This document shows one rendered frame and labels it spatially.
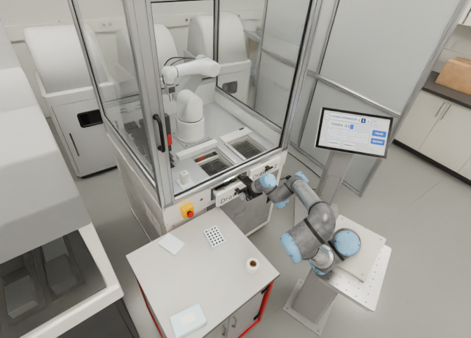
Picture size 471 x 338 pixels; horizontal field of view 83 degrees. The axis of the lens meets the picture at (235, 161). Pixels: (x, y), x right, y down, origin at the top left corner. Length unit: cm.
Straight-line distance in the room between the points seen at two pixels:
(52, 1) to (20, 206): 348
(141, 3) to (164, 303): 127
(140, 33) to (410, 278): 270
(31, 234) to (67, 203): 13
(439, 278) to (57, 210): 287
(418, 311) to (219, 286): 175
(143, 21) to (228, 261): 121
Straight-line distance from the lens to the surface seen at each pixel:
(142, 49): 106
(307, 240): 105
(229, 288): 150
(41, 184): 92
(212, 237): 160
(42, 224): 98
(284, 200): 141
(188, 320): 140
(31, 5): 421
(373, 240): 168
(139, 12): 104
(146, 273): 157
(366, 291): 169
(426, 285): 295
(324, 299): 202
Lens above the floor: 213
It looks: 40 degrees down
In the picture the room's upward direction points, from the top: 5 degrees clockwise
